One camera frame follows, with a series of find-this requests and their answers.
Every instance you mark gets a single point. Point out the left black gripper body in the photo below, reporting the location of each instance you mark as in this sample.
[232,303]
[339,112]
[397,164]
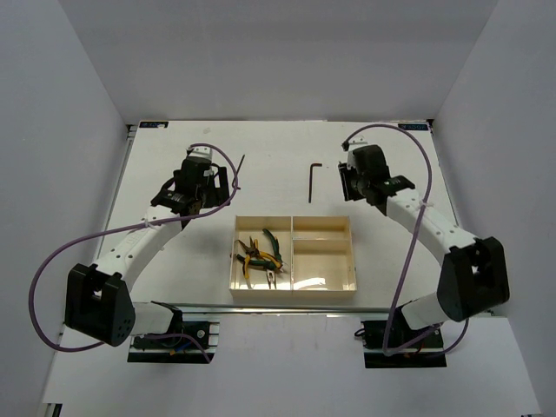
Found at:
[211,196]

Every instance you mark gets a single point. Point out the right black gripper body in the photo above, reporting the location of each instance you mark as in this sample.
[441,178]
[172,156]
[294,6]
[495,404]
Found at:
[353,183]

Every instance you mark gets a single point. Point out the yellow needle-nose pliers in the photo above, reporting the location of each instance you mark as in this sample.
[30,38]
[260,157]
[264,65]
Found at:
[251,252]
[270,280]

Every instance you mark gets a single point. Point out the green side cutters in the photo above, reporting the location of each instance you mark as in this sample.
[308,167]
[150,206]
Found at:
[275,246]

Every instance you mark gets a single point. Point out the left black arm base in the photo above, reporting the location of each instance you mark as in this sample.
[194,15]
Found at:
[174,341]

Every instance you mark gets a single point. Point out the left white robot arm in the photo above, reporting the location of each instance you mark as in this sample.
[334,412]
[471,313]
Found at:
[98,301]

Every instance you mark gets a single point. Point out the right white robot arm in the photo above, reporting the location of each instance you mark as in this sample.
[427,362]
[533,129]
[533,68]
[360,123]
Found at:
[473,274]

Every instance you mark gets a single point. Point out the left brown hex key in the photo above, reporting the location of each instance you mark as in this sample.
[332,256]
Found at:
[238,169]

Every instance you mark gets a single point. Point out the brown hex key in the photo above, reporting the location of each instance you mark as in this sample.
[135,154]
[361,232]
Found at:
[238,169]
[312,167]

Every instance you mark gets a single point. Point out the right brown hex key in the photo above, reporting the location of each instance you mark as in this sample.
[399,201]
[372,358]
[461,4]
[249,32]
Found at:
[312,167]

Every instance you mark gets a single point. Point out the right blue corner label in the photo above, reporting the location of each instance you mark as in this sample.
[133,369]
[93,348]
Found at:
[414,126]

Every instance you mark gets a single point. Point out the blue corner label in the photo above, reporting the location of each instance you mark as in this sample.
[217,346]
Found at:
[414,126]
[153,125]

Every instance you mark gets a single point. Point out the left blue corner label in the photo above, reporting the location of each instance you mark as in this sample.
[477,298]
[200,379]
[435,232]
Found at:
[153,125]

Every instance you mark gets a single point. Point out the beige three-compartment tray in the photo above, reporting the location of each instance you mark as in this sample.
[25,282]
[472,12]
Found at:
[317,251]

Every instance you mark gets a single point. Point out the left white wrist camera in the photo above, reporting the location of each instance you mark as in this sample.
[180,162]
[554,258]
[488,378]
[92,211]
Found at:
[200,154]

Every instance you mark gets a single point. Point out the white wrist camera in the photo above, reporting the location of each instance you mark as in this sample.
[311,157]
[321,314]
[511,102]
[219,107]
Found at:
[200,154]
[354,141]

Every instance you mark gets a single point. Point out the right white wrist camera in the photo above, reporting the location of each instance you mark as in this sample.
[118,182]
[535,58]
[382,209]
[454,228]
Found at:
[354,141]

